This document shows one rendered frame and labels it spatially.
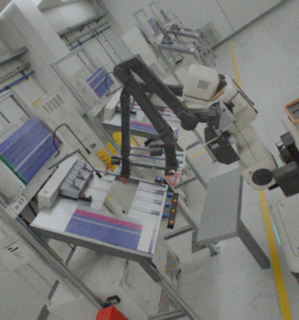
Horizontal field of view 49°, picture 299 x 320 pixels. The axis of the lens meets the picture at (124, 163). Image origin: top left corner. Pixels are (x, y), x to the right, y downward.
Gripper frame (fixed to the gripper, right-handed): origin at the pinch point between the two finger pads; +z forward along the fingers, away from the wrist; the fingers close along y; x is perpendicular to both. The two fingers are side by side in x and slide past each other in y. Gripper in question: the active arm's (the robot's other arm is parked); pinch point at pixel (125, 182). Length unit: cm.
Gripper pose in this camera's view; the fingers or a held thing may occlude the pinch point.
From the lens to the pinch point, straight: 229.6
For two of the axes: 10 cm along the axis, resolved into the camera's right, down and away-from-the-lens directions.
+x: 9.7, 1.4, -1.8
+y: -2.2, 5.0, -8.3
